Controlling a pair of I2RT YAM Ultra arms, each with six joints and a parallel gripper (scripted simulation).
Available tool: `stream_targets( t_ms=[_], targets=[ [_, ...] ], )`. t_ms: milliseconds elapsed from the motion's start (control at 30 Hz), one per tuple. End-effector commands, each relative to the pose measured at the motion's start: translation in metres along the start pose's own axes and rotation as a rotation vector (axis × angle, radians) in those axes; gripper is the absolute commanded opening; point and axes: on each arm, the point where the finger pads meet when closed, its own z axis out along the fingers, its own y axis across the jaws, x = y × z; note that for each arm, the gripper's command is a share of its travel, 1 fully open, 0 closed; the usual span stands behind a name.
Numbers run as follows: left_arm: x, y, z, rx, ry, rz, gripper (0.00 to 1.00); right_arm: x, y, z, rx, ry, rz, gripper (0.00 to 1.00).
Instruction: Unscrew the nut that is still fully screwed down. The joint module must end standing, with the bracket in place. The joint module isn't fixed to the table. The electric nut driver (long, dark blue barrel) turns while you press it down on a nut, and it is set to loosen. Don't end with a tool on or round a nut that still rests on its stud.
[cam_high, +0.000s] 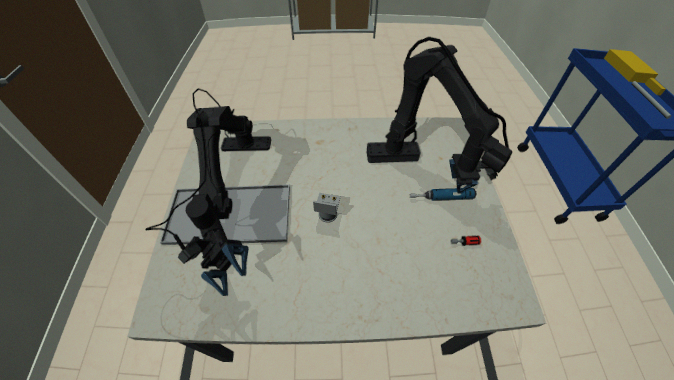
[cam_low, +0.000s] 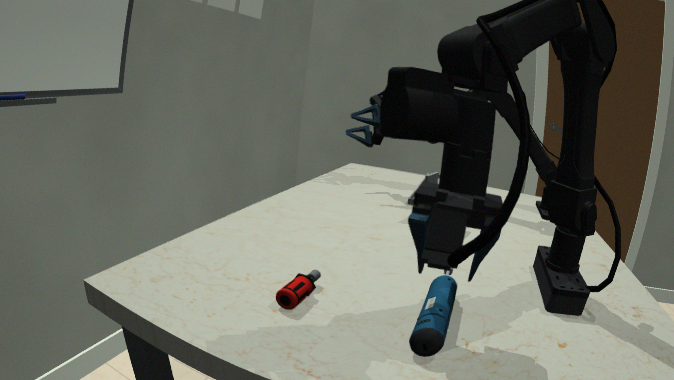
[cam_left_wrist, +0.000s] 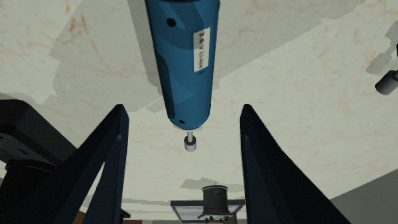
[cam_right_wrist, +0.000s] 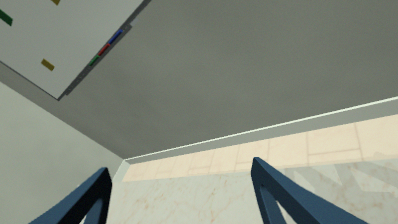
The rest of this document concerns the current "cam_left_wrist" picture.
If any dark grey cylinder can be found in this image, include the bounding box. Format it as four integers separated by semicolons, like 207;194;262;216
202;185;230;214

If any dark blue nut driver barrel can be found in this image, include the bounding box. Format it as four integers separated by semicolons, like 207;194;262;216
145;0;220;152

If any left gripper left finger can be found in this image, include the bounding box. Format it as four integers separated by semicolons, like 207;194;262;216
0;104;129;224

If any grey metal bracket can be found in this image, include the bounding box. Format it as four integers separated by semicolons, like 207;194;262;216
197;212;237;224

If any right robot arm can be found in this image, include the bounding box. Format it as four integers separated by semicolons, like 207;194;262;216
119;210;131;224

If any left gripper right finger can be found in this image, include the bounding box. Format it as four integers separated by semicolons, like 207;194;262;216
240;104;351;224

